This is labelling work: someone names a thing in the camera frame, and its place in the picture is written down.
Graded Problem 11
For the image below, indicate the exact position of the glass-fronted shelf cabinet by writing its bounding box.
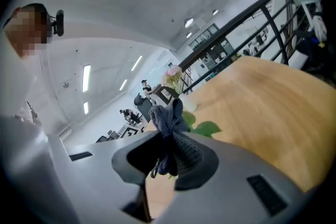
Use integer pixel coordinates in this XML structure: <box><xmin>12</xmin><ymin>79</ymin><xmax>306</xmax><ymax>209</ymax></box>
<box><xmin>188</xmin><ymin>23</ymin><xmax>235</xmax><ymax>69</ymax></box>

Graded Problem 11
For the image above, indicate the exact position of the black head-worn camera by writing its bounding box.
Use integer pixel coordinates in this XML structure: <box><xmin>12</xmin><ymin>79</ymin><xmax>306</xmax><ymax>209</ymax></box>
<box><xmin>48</xmin><ymin>9</ymin><xmax>65</xmax><ymax>37</ymax></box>

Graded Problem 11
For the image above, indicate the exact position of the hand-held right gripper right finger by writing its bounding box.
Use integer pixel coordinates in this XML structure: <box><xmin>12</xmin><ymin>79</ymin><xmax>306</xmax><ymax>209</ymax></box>
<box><xmin>157</xmin><ymin>131</ymin><xmax>320</xmax><ymax>224</ymax></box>

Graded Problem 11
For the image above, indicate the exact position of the black office chair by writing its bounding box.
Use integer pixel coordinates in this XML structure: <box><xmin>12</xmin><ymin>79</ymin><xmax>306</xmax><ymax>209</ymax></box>
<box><xmin>133</xmin><ymin>92</ymin><xmax>153</xmax><ymax>122</ymax></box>

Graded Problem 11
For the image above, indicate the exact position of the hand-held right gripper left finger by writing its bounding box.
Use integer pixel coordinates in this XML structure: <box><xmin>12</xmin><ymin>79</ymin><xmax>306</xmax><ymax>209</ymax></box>
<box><xmin>64</xmin><ymin>131</ymin><xmax>161</xmax><ymax>224</ymax></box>

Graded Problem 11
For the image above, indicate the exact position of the person's head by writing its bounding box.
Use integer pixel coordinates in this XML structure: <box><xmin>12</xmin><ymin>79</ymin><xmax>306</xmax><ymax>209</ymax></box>
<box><xmin>3</xmin><ymin>3</ymin><xmax>52</xmax><ymax>61</ymax></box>

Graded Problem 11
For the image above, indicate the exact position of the dark grey knitted cloth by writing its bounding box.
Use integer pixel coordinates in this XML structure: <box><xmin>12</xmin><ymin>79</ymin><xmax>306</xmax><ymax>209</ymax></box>
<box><xmin>148</xmin><ymin>98</ymin><xmax>204</xmax><ymax>179</ymax></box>

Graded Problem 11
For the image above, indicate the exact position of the black metal railing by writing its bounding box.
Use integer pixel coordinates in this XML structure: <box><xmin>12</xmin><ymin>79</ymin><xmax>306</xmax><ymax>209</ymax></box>
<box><xmin>178</xmin><ymin>0</ymin><xmax>317</xmax><ymax>95</ymax></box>

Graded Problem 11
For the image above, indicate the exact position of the pink-flowered potted plant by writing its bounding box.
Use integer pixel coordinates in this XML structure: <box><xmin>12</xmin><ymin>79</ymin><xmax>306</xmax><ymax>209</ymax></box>
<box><xmin>160</xmin><ymin>65</ymin><xmax>223</xmax><ymax>138</ymax></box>

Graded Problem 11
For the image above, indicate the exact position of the person's white shirt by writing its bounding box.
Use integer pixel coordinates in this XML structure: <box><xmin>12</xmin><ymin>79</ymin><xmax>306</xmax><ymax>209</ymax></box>
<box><xmin>0</xmin><ymin>30</ymin><xmax>44</xmax><ymax>126</ymax></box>

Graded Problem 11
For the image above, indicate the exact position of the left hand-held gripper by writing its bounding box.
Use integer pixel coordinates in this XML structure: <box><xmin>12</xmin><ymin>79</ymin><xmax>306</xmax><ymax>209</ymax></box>
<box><xmin>119</xmin><ymin>124</ymin><xmax>145</xmax><ymax>139</ymax></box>

